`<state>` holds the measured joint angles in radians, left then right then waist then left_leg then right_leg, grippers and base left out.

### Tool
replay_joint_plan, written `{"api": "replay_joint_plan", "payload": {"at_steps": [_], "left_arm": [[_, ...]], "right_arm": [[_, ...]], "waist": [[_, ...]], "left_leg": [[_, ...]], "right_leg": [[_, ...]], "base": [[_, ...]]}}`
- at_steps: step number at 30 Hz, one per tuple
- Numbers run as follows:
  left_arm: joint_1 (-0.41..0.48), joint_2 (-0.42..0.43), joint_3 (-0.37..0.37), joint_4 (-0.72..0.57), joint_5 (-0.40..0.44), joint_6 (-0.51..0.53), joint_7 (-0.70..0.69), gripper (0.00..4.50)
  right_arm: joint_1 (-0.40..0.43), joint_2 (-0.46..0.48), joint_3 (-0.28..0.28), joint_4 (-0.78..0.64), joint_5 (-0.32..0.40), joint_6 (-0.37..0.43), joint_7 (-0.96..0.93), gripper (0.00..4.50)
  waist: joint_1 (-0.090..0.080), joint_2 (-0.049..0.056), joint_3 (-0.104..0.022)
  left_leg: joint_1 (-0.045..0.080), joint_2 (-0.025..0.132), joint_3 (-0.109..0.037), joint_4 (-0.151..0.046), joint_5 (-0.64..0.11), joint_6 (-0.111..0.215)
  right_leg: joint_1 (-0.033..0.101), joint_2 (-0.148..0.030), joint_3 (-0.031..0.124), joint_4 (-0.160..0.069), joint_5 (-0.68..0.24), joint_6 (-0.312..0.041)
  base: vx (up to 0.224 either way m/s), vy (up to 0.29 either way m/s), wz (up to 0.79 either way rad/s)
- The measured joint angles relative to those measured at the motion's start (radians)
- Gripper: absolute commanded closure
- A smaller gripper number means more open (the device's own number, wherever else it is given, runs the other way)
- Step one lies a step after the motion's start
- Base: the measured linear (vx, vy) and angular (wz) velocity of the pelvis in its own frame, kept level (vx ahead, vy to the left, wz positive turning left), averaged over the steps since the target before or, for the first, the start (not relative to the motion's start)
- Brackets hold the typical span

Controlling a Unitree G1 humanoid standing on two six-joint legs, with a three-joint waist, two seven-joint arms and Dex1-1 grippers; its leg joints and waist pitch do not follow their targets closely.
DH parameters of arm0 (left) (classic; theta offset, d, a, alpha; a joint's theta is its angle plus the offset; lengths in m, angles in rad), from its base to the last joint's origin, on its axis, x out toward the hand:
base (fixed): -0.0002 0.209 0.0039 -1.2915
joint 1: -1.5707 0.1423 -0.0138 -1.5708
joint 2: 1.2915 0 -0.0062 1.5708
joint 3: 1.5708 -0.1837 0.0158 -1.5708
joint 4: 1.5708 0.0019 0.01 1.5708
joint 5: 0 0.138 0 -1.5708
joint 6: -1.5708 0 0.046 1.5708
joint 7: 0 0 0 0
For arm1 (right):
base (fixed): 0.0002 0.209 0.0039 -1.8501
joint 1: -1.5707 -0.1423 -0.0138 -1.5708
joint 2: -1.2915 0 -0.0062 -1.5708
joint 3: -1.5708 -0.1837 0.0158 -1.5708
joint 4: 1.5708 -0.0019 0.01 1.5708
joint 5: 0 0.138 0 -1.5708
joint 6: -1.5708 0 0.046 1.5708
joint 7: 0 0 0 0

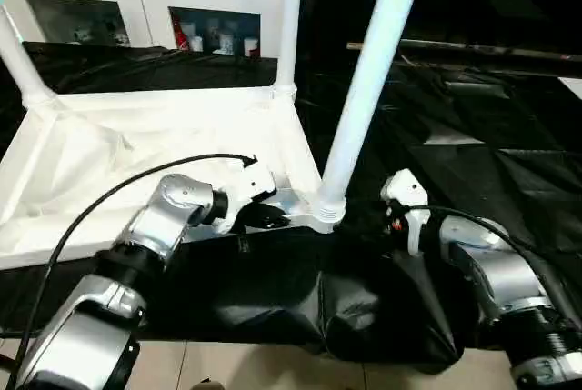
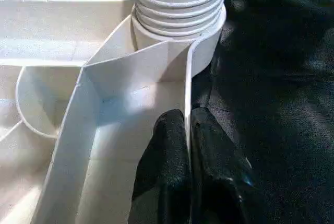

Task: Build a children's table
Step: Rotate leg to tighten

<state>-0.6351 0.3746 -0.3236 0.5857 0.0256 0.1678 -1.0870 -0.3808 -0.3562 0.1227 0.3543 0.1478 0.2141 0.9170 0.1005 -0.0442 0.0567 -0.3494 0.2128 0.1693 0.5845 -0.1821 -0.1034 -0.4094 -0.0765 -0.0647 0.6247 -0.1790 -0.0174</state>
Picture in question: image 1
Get white plastic table top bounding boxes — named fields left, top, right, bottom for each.
left=0, top=83, right=347, bottom=272

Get white plastic table leg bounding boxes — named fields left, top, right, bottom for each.
left=271, top=0, right=305, bottom=96
left=0, top=3, right=59, bottom=112
left=311, top=0, right=431, bottom=226

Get black plastic mat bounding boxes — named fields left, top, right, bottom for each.
left=0, top=39, right=582, bottom=375

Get white jar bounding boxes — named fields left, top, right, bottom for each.
left=216, top=31, right=235, bottom=55

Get red box in cabinet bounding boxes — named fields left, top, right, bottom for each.
left=174, top=16, right=189, bottom=51

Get white flat board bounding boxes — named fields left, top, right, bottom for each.
left=557, top=75, right=582, bottom=104

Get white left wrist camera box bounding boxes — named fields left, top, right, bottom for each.
left=213, top=157, right=279, bottom=235

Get black right camera cable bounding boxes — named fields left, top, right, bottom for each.
left=397, top=202, right=582, bottom=282

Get black camera cable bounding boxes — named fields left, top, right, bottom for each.
left=0, top=152, right=259, bottom=390
left=397, top=202, right=582, bottom=282

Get black left camera cable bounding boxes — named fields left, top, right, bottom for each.
left=0, top=152, right=259, bottom=390

